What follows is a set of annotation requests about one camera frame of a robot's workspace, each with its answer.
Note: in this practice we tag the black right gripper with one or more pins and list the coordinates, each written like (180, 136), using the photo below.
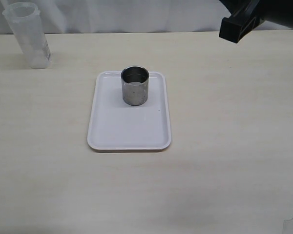
(246, 15)

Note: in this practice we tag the stainless steel cup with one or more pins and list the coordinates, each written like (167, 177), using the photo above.
(135, 80)

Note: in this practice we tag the clear plastic measuring cup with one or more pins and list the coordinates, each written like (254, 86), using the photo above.
(25, 22)

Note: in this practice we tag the white rectangular tray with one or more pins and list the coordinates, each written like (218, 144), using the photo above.
(117, 126)

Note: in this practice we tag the white backdrop curtain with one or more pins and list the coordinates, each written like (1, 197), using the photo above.
(130, 16)

